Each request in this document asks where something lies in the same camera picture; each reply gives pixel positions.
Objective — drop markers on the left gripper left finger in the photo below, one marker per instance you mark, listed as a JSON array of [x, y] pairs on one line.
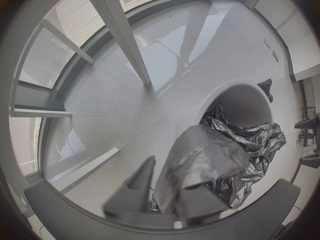
[[137, 191]]

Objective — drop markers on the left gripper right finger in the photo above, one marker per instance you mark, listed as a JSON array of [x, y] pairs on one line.
[[200, 204]]

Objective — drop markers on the black plastic bag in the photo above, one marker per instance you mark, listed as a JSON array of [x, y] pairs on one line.
[[205, 154]]

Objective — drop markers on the white trash bin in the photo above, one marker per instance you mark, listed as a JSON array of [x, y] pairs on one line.
[[245, 104]]

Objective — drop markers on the crumpled black plastic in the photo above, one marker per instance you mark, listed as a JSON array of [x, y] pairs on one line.
[[266, 87]]

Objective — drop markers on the window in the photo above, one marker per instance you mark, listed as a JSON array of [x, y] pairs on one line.
[[125, 21]]

